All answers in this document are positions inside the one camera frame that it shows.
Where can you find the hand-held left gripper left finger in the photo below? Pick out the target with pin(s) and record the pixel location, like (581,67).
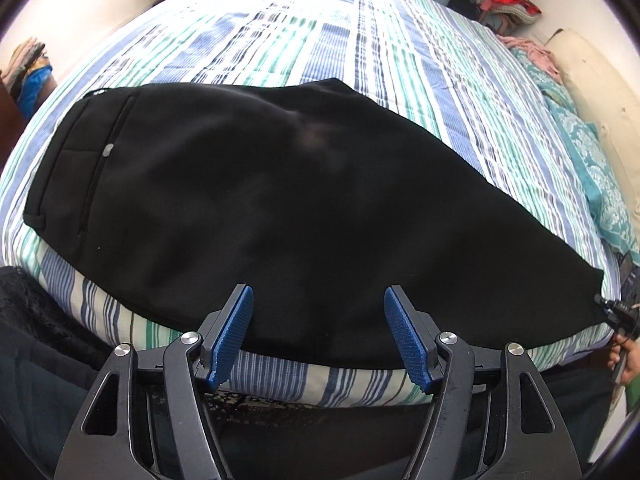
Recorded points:
(227,340)

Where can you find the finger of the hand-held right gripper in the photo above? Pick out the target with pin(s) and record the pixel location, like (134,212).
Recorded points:
(615,310)

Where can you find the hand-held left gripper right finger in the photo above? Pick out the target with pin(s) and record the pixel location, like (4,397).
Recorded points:
(407,340)

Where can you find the black pants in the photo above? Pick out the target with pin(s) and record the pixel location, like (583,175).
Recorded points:
(300,210)

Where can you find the person's right hand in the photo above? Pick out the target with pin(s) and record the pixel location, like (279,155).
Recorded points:
(632,365)

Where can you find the large teal floral pillow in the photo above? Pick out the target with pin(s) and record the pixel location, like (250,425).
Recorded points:
(600,185)

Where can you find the person's black clothing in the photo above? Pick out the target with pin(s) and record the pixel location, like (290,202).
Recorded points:
(40,360)

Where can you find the cream headboard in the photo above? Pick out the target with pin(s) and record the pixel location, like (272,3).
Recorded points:
(600,90)

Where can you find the small teal floral pillow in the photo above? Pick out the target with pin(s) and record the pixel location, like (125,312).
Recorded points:
(532,75)

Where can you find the pink cloth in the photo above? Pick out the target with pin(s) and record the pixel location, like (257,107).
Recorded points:
(535,52)

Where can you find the bed with striped sheet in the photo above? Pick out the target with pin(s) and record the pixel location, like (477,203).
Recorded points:
(350,35)

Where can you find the brown wooden cabinet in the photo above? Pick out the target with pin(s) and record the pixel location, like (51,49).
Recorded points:
(7,120)

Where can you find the pile of red colourful clothes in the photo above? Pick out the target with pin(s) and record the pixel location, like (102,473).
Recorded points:
(505,2)

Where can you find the stack of folded colourful clothes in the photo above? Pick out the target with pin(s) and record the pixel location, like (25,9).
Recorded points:
(30,75)

